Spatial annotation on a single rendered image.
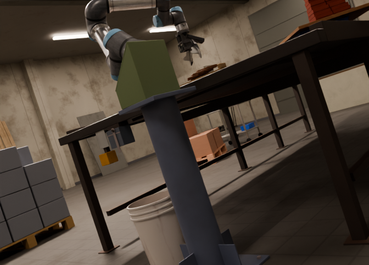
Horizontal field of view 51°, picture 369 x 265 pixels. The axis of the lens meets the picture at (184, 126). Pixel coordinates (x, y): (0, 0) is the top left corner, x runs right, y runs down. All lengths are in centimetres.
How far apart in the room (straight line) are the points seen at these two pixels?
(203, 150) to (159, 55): 417
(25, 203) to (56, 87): 846
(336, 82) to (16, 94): 856
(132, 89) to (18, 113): 1032
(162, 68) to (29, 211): 300
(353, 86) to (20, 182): 618
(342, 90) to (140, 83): 681
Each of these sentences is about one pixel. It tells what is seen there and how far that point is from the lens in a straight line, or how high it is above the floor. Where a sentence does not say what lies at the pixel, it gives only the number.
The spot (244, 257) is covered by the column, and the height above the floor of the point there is 1.
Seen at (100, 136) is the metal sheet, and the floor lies 82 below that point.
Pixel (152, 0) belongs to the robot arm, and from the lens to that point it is 229.
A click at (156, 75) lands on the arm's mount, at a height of 97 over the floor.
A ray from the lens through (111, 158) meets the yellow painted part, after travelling 263.
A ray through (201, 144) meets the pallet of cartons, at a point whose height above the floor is 35.
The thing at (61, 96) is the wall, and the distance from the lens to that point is 1262.
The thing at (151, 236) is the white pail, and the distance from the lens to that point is 217.
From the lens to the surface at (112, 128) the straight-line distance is 250.
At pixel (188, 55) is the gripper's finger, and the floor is 111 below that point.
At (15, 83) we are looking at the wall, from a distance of 1219.
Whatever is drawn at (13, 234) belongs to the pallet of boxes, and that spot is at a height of 21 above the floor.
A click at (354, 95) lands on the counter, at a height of 20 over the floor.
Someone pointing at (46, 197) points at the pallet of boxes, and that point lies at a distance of 460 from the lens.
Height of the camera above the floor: 72
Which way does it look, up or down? level
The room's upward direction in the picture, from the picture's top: 18 degrees counter-clockwise
